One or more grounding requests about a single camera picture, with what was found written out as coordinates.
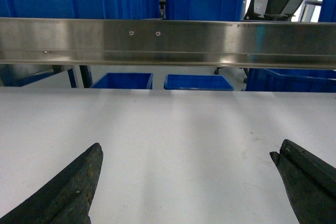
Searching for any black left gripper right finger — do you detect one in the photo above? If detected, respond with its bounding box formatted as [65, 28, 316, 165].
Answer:
[270, 139, 335, 223]

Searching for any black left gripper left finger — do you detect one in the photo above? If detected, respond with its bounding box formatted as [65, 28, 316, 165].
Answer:
[1, 143, 103, 223]

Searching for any large blue bin right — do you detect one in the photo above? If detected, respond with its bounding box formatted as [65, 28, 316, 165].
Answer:
[246, 68, 335, 93]

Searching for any small blue bin left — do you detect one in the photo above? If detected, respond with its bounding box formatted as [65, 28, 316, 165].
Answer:
[91, 72, 153, 90]

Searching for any small blue bin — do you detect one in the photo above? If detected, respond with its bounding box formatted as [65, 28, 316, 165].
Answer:
[164, 74, 234, 91]
[91, 72, 153, 90]

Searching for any small blue bin middle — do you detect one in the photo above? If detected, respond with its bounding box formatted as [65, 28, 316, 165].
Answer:
[164, 74, 234, 91]

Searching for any stainless steel shelf rail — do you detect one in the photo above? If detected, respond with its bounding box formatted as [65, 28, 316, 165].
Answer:
[1, 18, 335, 70]

